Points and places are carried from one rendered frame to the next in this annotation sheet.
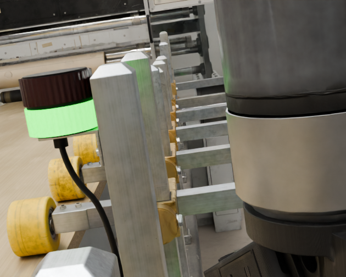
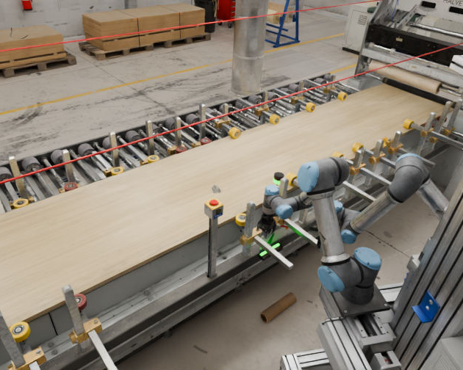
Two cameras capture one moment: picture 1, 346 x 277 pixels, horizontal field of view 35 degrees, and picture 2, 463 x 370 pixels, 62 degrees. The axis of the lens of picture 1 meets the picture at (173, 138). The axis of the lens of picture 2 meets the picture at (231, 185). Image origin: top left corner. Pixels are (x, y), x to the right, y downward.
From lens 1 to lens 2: 1.90 m
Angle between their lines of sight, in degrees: 49
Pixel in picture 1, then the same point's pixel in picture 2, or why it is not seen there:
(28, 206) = (290, 175)
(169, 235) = not seen: hidden behind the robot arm
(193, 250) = (345, 201)
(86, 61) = (428, 84)
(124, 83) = (284, 182)
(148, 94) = not seen: hidden behind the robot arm
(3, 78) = (386, 73)
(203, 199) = not seen: hidden behind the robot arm
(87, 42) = (433, 75)
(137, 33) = (461, 82)
